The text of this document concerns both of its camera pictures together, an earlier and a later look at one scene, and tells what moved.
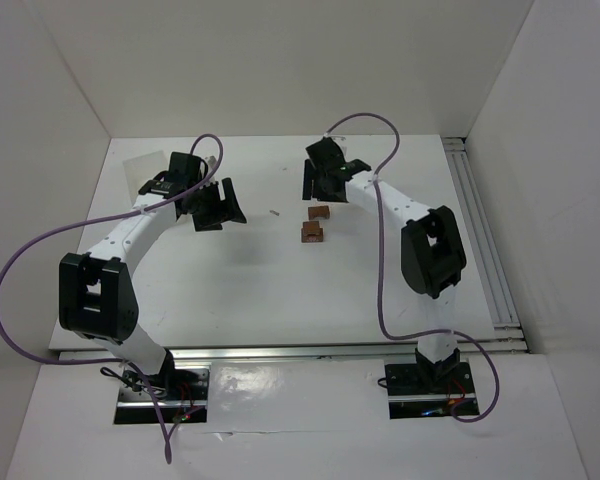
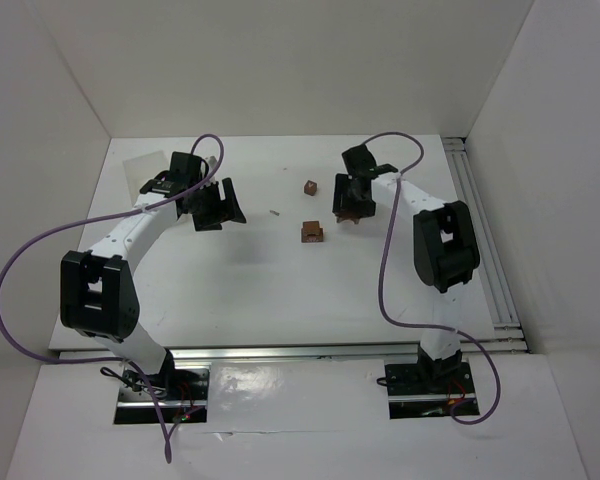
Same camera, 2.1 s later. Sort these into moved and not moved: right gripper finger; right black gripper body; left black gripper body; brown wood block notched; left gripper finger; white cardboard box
Moved: right gripper finger; right black gripper body
Not moved: left gripper finger; white cardboard box; left black gripper body; brown wood block notched
